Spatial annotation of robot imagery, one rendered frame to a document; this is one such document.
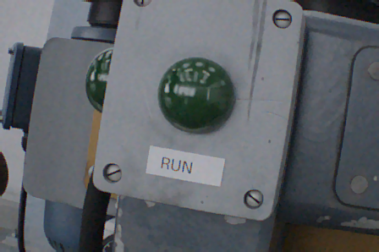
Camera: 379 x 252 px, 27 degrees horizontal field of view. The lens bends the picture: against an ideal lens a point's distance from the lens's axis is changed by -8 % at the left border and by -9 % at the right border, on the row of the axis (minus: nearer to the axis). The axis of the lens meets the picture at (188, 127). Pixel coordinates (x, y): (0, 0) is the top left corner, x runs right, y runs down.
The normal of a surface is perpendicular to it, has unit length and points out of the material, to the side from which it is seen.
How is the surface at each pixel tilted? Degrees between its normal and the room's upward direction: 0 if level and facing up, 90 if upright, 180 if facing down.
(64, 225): 91
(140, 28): 90
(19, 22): 90
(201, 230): 90
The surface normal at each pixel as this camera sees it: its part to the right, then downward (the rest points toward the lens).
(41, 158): -0.18, 0.02
